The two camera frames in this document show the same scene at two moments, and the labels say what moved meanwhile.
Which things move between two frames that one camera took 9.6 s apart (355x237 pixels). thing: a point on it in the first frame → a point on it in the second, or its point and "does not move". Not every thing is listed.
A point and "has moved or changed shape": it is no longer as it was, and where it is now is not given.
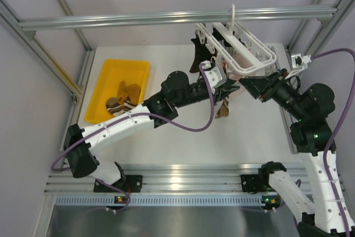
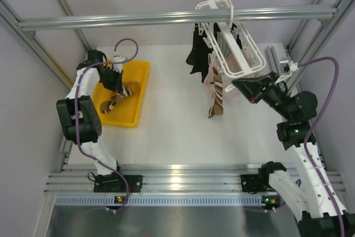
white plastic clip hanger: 243,51 has moved or changed shape
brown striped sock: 115,107 → 106,105
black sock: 219,37 → 233,28
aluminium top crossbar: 179,19 does not move
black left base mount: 133,184 does not move
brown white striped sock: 223,111 has moved or changed shape
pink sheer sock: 236,67 has moved or changed shape
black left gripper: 223,91 → 117,85
